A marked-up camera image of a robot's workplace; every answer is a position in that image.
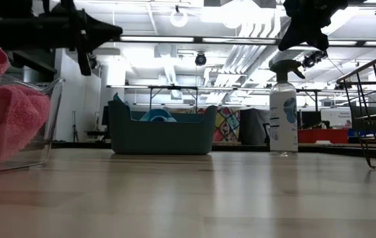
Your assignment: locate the black covered box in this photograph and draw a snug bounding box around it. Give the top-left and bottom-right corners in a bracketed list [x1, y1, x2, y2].
[238, 108, 271, 146]

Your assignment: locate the black ceiling spotlight cluster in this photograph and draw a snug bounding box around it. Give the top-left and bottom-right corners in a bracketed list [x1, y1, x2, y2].
[301, 49, 329, 69]

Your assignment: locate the white printed sign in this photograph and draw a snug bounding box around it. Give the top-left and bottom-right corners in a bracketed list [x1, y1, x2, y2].
[320, 108, 353, 128]

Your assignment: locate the white hanging ring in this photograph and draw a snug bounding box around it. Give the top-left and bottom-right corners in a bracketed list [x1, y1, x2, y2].
[169, 5, 189, 28]

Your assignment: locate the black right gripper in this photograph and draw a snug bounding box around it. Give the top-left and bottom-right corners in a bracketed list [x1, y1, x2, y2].
[277, 0, 350, 52]

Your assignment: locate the black-framed background table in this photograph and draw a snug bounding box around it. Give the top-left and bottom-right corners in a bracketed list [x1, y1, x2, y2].
[106, 84, 323, 114]

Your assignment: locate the clear plastic bin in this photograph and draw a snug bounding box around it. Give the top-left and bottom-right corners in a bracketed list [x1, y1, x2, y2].
[0, 63, 66, 176]

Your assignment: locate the teal microfiber towel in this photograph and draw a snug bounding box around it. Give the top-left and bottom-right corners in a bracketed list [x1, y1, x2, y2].
[139, 108, 178, 123]

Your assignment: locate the colourful patchwork quilt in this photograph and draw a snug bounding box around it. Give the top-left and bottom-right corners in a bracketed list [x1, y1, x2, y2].
[212, 106, 242, 143]

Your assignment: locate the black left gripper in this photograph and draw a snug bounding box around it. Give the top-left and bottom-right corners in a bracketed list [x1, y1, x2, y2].
[0, 0, 123, 77]

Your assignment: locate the black wire basket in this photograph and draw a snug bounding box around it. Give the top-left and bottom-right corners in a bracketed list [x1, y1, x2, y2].
[336, 46, 376, 175]

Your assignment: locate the black monitor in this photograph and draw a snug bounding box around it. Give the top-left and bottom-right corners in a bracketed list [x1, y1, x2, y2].
[101, 104, 110, 134]

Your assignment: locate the dark teal plastic basket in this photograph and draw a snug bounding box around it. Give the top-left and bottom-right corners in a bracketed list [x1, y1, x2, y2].
[107, 99, 219, 156]

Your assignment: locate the white spray bottle black trigger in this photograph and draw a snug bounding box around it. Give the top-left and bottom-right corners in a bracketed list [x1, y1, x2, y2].
[268, 59, 306, 157]

